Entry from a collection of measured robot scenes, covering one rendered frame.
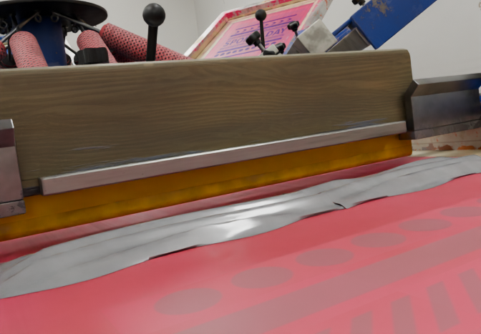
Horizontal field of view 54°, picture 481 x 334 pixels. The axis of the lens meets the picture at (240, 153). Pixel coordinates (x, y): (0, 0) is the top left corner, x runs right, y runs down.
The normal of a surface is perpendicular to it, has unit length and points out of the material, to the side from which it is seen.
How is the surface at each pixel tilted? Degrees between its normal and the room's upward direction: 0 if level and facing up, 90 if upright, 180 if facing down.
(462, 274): 0
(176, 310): 0
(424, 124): 90
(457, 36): 90
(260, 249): 0
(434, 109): 90
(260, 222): 41
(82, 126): 90
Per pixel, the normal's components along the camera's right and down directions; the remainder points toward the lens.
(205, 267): -0.13, -0.99
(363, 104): 0.49, 0.00
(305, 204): 0.12, -0.83
